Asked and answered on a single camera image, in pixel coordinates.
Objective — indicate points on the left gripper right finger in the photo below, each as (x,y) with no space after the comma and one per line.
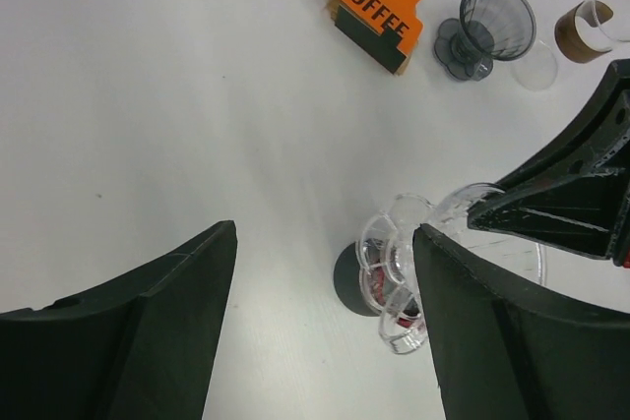
(504,347)

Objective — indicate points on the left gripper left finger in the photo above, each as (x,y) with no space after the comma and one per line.
(139,346)

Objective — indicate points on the glass cup with brown band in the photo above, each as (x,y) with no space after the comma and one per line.
(592,28)

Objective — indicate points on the glass carafe with red rim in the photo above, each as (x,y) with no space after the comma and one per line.
(374,278)

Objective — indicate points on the orange coffee filter box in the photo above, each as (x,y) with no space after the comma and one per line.
(387,30)

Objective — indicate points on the grey smoked plastic dripper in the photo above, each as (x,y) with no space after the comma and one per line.
(483,33)

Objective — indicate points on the clear round glass lid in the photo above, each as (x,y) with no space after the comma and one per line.
(538,69)

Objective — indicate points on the clear glass dripper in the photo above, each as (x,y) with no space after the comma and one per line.
(408,211)

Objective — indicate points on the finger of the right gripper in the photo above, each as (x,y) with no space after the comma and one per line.
(573,195)

